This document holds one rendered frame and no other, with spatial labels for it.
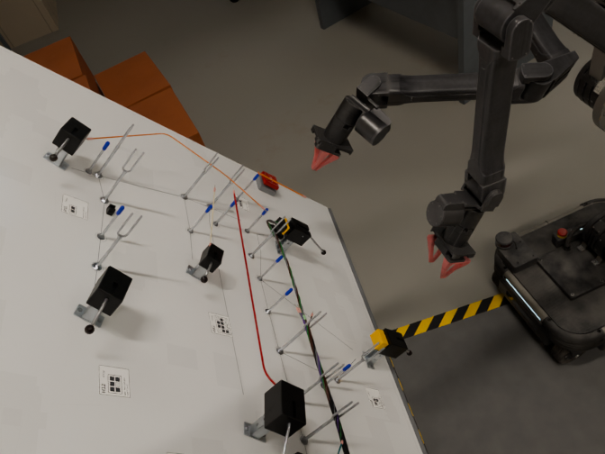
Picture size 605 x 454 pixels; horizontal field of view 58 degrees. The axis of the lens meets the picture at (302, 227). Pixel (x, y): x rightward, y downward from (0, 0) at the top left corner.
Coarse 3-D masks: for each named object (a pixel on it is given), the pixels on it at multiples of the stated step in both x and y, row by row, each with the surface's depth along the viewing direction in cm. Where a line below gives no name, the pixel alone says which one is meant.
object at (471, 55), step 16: (320, 0) 407; (336, 0) 415; (352, 0) 423; (368, 0) 359; (384, 0) 344; (400, 0) 331; (416, 0) 319; (432, 0) 307; (448, 0) 296; (464, 0) 280; (320, 16) 417; (336, 16) 423; (416, 16) 327; (432, 16) 315; (448, 16) 303; (464, 16) 287; (448, 32) 311; (464, 32) 294; (464, 48) 301; (464, 64) 308
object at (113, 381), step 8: (104, 368) 82; (112, 368) 83; (120, 368) 84; (104, 376) 81; (112, 376) 82; (120, 376) 83; (128, 376) 84; (104, 384) 80; (112, 384) 81; (120, 384) 82; (128, 384) 83; (104, 392) 80; (112, 392) 80; (120, 392) 81; (128, 392) 82
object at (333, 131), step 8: (336, 120) 128; (312, 128) 132; (320, 128) 133; (328, 128) 130; (336, 128) 128; (344, 128) 128; (352, 128) 129; (320, 136) 129; (328, 136) 130; (336, 136) 129; (344, 136) 130; (336, 144) 130; (344, 144) 133
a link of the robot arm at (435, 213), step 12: (456, 192) 119; (468, 192) 120; (492, 192) 114; (432, 204) 118; (444, 204) 115; (456, 204) 116; (468, 204) 116; (480, 204) 117; (492, 204) 115; (432, 216) 118; (444, 216) 115; (456, 216) 117
